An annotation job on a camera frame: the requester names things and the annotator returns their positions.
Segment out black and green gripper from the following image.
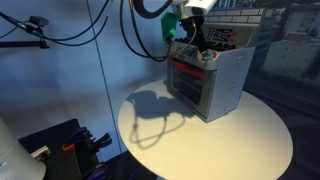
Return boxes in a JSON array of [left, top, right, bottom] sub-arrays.
[[161, 5, 207, 53]]

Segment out blue stove knob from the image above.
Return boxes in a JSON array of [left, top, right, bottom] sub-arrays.
[[202, 52, 213, 61], [186, 48, 197, 57]]

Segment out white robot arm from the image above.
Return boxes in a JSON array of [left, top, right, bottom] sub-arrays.
[[161, 0, 217, 53]]

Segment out white cylindrical robot base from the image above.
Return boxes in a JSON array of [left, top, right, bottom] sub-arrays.
[[0, 118, 46, 180]]

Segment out red round stove button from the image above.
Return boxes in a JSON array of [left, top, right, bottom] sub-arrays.
[[212, 51, 217, 58]]

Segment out grey toy stove oven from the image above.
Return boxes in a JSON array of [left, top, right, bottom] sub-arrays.
[[167, 8, 265, 123]]

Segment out round white table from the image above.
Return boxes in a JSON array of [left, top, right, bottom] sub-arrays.
[[118, 80, 293, 180]]

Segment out black tool rack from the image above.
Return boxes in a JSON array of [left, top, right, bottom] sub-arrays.
[[19, 119, 98, 180]]

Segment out red oven door handle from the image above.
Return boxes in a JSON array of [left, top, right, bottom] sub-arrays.
[[172, 61, 205, 77]]

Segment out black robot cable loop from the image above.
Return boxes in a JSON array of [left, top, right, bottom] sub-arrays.
[[119, 0, 198, 63]]

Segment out black hanging cable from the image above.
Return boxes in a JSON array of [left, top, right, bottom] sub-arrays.
[[0, 0, 112, 48]]

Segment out purple handled pliers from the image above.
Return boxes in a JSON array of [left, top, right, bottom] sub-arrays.
[[66, 127, 92, 145]]

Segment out orange handled tool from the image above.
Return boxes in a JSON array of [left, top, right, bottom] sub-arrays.
[[62, 144, 75, 151]]

